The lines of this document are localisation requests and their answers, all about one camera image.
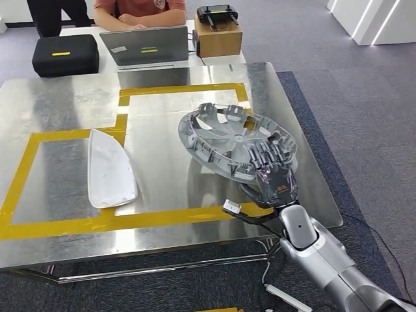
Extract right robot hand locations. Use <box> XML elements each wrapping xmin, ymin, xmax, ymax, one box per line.
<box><xmin>239</xmin><ymin>142</ymin><xmax>299</xmax><ymax>210</ymax></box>

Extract grey plastic wheel hubcap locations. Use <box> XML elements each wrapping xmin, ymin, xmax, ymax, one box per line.
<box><xmin>177</xmin><ymin>103</ymin><xmax>299</xmax><ymax>184</ymax></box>

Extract steel workbench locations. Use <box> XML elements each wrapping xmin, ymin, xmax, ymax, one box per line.
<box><xmin>0</xmin><ymin>62</ymin><xmax>344</xmax><ymax>285</ymax></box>

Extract white plastic cover part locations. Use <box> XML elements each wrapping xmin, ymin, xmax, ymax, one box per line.
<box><xmin>88</xmin><ymin>129</ymin><xmax>139</xmax><ymax>210</ymax></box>

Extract white power strip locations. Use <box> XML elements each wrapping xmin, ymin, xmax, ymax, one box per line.
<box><xmin>264</xmin><ymin>284</ymin><xmax>313</xmax><ymax>312</ymax></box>

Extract cardboard box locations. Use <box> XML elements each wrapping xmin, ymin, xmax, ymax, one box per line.
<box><xmin>194</xmin><ymin>15</ymin><xmax>243</xmax><ymax>59</ymax></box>

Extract black remote controller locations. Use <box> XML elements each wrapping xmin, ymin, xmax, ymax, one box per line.
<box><xmin>196</xmin><ymin>4</ymin><xmax>239</xmax><ymax>27</ymax></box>

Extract grey laptop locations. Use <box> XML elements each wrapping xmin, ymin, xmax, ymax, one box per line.
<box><xmin>99</xmin><ymin>25</ymin><xmax>190</xmax><ymax>72</ymax></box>

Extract person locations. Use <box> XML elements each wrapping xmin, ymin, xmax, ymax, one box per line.
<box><xmin>26</xmin><ymin>0</ymin><xmax>92</xmax><ymax>39</ymax></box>
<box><xmin>94</xmin><ymin>0</ymin><xmax>187</xmax><ymax>32</ymax></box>

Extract white desk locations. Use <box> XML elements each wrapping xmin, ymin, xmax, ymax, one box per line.
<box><xmin>60</xmin><ymin>19</ymin><xmax>247</xmax><ymax>74</ymax></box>

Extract black carrying case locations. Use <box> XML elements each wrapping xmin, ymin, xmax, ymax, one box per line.
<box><xmin>32</xmin><ymin>34</ymin><xmax>100</xmax><ymax>79</ymax></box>

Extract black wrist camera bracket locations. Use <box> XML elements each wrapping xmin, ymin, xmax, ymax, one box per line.
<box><xmin>227</xmin><ymin>209</ymin><xmax>286</xmax><ymax>227</ymax></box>

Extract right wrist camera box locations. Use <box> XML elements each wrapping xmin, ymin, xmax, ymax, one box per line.
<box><xmin>222</xmin><ymin>198</ymin><xmax>243</xmax><ymax>216</ymax></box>

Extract white wall panels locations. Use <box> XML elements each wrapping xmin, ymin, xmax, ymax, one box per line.
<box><xmin>326</xmin><ymin>0</ymin><xmax>416</xmax><ymax>46</ymax></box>

